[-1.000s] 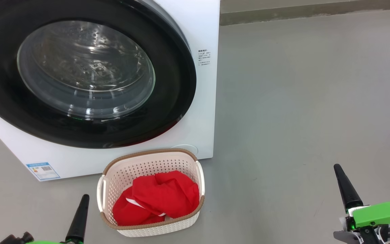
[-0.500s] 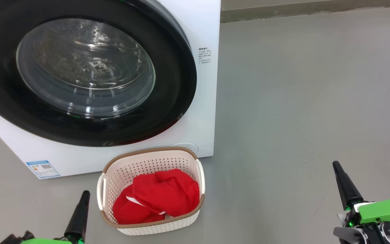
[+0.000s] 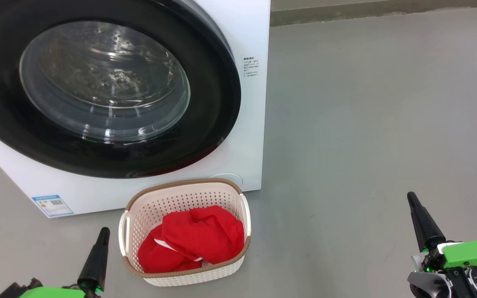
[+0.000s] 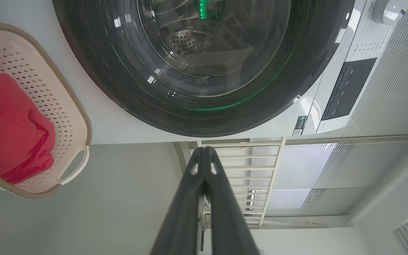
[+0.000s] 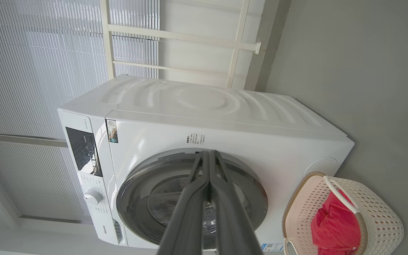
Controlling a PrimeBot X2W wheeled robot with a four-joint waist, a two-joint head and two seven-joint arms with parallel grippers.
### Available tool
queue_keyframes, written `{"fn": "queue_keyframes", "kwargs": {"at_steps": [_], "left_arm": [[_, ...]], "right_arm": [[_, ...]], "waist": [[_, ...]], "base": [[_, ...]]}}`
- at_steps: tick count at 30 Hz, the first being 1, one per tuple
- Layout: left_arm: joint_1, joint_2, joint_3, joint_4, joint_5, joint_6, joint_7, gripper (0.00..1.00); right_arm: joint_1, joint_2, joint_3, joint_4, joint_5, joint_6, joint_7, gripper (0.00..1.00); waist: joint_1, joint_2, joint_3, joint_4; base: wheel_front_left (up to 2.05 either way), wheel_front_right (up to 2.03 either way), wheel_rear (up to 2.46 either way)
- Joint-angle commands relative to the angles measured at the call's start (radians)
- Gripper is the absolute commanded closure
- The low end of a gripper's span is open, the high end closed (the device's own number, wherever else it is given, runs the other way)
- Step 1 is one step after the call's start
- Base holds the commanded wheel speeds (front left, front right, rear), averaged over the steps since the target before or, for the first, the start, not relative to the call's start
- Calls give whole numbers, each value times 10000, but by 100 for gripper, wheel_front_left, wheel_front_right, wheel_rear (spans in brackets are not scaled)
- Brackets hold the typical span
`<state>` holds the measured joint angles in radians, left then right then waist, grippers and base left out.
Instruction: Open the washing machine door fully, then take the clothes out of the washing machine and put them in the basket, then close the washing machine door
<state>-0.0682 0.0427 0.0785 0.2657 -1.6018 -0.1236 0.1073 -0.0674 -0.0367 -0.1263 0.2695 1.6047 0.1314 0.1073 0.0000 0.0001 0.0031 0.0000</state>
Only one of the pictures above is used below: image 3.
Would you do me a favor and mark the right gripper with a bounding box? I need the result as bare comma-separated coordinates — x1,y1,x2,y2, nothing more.
407,192,477,298

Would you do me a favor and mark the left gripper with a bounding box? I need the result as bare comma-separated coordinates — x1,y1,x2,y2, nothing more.
0,227,111,298

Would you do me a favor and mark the white front-load washing machine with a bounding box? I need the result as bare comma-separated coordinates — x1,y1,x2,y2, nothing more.
0,0,271,219

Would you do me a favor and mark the blue energy label sticker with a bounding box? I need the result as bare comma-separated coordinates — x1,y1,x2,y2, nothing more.
31,195,75,219

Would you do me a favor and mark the round white filter cap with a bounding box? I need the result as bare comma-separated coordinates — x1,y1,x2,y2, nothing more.
210,173,244,194

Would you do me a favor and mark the black round washer door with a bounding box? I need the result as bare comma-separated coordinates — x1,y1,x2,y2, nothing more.
0,0,242,179

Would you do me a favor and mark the printed Chinese instruction label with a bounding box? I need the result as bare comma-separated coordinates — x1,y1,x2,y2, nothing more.
243,57,260,78

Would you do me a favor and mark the cream basket with brown rim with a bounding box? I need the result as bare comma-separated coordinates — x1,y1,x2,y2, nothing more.
118,178,252,287

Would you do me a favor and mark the red cloth garment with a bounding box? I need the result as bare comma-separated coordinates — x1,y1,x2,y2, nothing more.
137,205,245,274

